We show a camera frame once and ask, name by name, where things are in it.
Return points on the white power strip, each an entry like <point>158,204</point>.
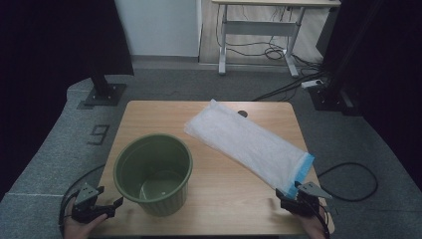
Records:
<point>312,83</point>

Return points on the white-legged desk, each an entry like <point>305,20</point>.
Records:
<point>262,28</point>

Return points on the person's left hand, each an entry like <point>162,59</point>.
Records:
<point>78,230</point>

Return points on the black curtain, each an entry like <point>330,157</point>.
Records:
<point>49,49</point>
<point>398,66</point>

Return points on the person's right hand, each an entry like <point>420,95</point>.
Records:
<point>315,229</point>

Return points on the white plastic bag blue edge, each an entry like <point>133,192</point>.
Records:
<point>245,142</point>

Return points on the green plastic bin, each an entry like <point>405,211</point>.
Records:
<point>152,186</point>

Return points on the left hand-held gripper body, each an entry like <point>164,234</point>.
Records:
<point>87,195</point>

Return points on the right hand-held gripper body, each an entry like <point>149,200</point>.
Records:
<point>312,192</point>

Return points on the black metal stand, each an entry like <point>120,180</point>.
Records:
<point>326,99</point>
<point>106,94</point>

